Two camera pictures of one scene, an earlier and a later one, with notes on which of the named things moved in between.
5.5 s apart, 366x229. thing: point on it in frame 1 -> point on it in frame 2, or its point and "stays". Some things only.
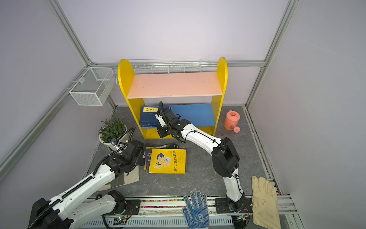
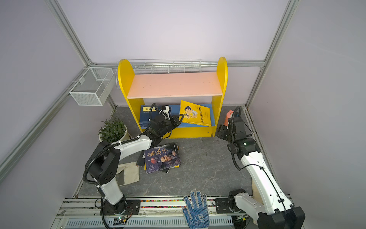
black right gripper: x=162 y=134 -> x=222 y=130
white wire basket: x=154 y=66 stays
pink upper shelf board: x=175 y=85 stays
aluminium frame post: x=54 y=5 stays
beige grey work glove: x=123 y=179 stays
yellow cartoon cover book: x=167 y=161 -> x=195 y=114
